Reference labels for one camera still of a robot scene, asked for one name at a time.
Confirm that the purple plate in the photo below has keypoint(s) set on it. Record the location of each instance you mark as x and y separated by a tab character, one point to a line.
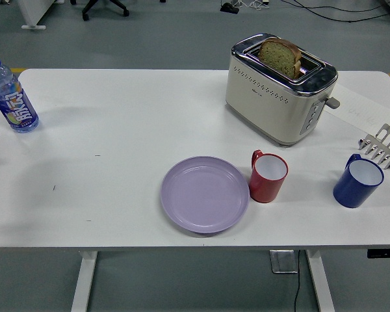
204	195

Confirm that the blue-capped drink bottle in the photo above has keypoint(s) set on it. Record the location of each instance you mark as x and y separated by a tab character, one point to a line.
16	104

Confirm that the white desk leg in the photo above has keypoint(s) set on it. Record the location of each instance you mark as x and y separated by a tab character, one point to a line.
35	14

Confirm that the black office chair base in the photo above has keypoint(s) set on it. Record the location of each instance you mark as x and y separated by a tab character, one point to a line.
99	6

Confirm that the black floor device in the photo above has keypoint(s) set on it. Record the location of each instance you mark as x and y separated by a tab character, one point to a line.
229	8

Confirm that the red cup white inside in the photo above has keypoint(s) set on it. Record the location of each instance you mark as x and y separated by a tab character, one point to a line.
263	188

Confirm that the cream and chrome toaster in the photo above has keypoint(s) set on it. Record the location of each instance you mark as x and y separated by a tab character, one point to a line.
266	100

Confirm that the large brown bread slice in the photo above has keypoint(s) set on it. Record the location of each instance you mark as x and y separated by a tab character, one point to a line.
278	58

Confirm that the thin bread slice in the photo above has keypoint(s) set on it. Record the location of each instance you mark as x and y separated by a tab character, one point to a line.
298	67

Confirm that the grey box under table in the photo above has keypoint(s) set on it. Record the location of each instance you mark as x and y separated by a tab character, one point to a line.
282	261

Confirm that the blue cup white inside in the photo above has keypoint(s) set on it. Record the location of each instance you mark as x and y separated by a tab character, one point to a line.
351	191

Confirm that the white paper sheet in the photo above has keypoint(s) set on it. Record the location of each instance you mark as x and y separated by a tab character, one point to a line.
360	105

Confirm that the metal toast rack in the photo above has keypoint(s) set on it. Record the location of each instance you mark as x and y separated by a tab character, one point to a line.
388	138

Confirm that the black table control panel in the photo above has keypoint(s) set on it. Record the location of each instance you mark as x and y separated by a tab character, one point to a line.
385	254

